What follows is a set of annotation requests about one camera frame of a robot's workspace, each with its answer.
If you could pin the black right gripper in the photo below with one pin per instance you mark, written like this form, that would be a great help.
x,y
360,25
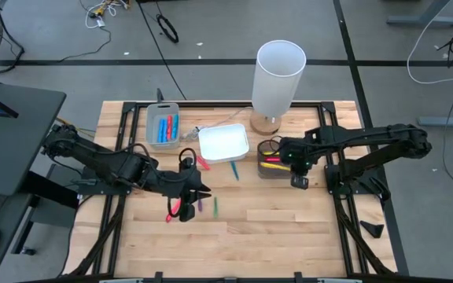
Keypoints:
x,y
297,153

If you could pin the light grey plastic bin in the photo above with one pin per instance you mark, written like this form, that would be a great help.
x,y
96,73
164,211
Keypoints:
x,y
152,137

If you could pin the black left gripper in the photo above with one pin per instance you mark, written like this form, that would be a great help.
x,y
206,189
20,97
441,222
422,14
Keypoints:
x,y
185,184

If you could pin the white shade table lamp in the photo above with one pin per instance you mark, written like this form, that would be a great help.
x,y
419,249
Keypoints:
x,y
277,78

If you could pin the purple highlighter marker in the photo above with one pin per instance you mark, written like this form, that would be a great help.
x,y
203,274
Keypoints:
x,y
200,205

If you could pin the black triangular bracket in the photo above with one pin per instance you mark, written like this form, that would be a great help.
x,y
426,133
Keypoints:
x,y
373,230

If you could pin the green highlighter marker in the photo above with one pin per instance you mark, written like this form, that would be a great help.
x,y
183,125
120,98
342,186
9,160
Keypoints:
x,y
215,207

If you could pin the black desk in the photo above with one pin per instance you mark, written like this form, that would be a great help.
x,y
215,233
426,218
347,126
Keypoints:
x,y
22,149

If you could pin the grey table leg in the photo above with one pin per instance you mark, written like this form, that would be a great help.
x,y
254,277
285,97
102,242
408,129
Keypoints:
x,y
446,121
423,21

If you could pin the dark grey plastic bin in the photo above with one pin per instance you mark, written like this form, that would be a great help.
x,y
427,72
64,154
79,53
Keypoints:
x,y
273,175

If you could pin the teal highlighter marker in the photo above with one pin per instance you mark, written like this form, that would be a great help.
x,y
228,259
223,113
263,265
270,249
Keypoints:
x,y
235,171

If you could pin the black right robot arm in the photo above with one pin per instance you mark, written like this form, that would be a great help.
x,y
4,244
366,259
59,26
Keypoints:
x,y
368,137

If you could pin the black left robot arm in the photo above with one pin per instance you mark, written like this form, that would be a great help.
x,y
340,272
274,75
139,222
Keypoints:
x,y
104,163

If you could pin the white plastic bin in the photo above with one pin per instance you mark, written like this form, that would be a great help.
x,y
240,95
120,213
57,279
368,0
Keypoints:
x,y
222,143

